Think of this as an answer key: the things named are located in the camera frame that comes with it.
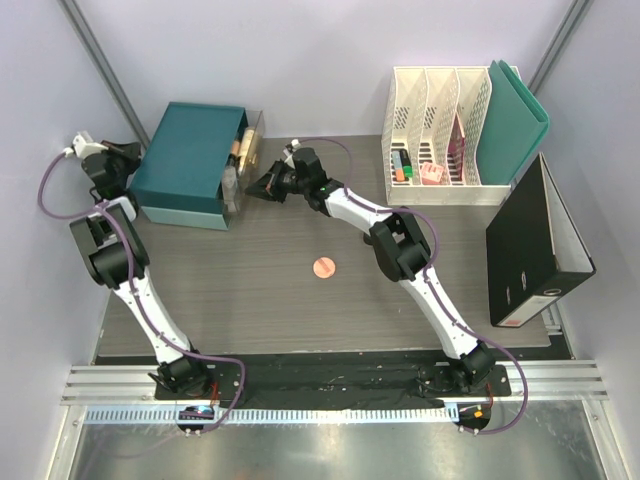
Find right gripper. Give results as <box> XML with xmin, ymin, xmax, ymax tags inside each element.
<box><xmin>244</xmin><ymin>160</ymin><xmax>308</xmax><ymax>205</ymax></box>

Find clear smoky drawer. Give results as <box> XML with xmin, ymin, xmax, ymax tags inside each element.
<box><xmin>221</xmin><ymin>110</ymin><xmax>265</xmax><ymax>216</ymax></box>

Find clear blue label bottle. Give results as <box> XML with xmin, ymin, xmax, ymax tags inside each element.
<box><xmin>221</xmin><ymin>165</ymin><xmax>238</xmax><ymax>214</ymax></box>

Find cream gold pump bottle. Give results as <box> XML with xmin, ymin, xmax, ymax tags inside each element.
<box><xmin>237</xmin><ymin>127</ymin><xmax>256</xmax><ymax>176</ymax></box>

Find teal drawer organizer box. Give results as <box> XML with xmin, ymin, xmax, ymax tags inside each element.
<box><xmin>130</xmin><ymin>102</ymin><xmax>248</xmax><ymax>231</ymax></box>

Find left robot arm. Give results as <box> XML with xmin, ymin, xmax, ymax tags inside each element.
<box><xmin>70</xmin><ymin>132</ymin><xmax>213</xmax><ymax>399</ymax></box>

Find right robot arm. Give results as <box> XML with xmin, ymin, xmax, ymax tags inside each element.
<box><xmin>245</xmin><ymin>147</ymin><xmax>495</xmax><ymax>395</ymax></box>

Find round pink compact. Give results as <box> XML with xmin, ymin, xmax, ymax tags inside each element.
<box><xmin>312</xmin><ymin>257</ymin><xmax>336</xmax><ymax>279</ymax></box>

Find highlighter markers pack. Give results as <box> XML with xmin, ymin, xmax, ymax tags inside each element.
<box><xmin>391</xmin><ymin>148</ymin><xmax>413</xmax><ymax>183</ymax></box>

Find white file organizer rack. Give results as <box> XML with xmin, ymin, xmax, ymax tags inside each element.
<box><xmin>381</xmin><ymin>66</ymin><xmax>511</xmax><ymax>206</ymax></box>

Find magenta booklet in rack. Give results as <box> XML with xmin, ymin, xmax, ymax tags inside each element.
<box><xmin>447</xmin><ymin>113</ymin><xmax>466</xmax><ymax>184</ymax></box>

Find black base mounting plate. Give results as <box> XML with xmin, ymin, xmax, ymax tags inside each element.
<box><xmin>153</xmin><ymin>352</ymin><xmax>512</xmax><ymax>401</ymax></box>

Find green plastic folder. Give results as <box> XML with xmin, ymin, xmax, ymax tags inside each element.
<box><xmin>476</xmin><ymin>60</ymin><xmax>550</xmax><ymax>185</ymax></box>

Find black lever arch binder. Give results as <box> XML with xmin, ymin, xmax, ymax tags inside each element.
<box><xmin>486</xmin><ymin>154</ymin><xmax>596</xmax><ymax>328</ymax></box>

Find white slotted cable duct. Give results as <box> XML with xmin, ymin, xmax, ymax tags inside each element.
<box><xmin>84</xmin><ymin>403</ymin><xmax>459</xmax><ymax>426</ymax></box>

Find aluminium rail frame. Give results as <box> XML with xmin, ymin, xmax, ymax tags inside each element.
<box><xmin>62</xmin><ymin>360</ymin><xmax>607</xmax><ymax>410</ymax></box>

